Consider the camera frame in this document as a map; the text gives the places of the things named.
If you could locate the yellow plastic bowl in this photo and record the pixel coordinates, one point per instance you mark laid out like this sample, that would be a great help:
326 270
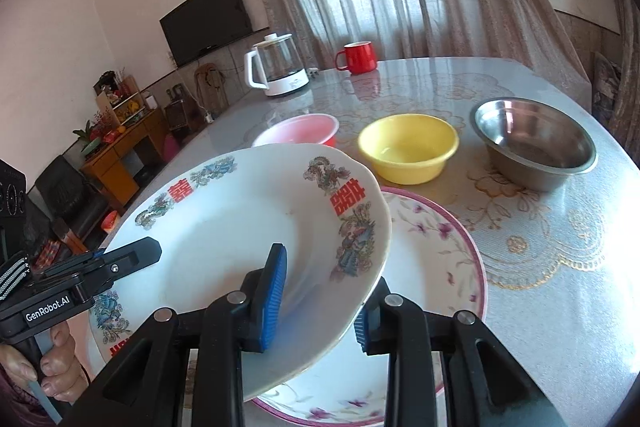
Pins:
405 147

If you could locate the dark wooden stand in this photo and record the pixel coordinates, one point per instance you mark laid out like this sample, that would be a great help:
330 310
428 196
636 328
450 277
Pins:
180 109

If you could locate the wooden cabinet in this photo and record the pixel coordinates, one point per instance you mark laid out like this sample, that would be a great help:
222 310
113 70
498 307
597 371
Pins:
120 162

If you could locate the pink round object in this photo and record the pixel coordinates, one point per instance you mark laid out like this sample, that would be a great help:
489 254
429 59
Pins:
171 148

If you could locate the orange packet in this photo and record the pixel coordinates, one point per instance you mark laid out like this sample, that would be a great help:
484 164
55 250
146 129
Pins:
111 222

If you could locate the person's left hand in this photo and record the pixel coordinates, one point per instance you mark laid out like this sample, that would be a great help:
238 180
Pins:
62 364

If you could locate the glass electric kettle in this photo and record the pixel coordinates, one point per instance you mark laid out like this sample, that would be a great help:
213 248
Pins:
282 67

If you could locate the black armchair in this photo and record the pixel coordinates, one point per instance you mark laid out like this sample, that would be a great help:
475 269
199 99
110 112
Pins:
65 192

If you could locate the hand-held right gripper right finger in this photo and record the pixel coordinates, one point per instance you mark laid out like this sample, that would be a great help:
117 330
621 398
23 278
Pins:
362 329

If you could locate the red mug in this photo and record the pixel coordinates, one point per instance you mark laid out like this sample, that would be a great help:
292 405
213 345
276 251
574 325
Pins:
357 57

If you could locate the black wall television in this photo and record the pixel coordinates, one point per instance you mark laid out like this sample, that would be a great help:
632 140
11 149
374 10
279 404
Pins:
205 22

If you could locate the green potted plant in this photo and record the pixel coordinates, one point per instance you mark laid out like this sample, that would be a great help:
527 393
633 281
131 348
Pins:
85 137

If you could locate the stainless steel bowl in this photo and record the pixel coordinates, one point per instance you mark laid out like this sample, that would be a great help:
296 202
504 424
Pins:
535 137

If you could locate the white power plug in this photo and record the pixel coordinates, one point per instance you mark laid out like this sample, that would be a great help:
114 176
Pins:
314 73

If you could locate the small wooden shelf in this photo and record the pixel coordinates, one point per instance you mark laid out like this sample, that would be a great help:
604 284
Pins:
120 97

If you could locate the beige hanging bag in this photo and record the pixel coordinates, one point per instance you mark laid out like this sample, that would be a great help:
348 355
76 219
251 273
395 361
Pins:
207 87

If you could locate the plaid cloth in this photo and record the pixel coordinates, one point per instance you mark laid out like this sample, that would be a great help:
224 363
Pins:
50 253

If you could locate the red plastic bowl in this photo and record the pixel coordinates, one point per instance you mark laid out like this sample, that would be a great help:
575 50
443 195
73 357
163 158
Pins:
300 129

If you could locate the white plate with red print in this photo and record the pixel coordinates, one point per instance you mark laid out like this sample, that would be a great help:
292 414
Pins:
215 227

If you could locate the pink rimmed floral plate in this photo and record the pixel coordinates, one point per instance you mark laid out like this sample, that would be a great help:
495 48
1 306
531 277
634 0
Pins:
430 257

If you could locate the floral lace tablecloth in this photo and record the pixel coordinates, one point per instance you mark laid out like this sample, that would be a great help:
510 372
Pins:
550 257

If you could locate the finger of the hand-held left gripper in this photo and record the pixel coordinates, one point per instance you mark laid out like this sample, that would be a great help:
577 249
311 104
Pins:
132 254
80 259

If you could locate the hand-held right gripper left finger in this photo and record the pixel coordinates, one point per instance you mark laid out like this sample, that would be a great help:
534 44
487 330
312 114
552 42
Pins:
271 302

